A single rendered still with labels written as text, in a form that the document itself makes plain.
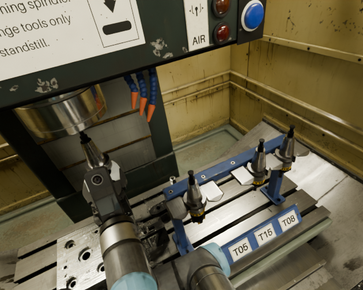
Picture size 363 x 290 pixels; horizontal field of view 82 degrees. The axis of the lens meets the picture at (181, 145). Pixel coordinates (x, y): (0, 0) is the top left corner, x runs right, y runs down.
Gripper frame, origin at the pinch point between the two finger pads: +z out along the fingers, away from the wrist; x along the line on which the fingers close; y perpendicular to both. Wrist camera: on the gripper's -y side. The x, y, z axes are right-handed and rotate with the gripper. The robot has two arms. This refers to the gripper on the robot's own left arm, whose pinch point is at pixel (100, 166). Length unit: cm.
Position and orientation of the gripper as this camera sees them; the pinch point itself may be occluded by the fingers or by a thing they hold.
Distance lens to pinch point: 61.1
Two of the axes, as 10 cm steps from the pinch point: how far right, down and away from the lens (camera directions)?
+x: 9.0, -3.7, 2.5
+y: 1.3, 7.6, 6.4
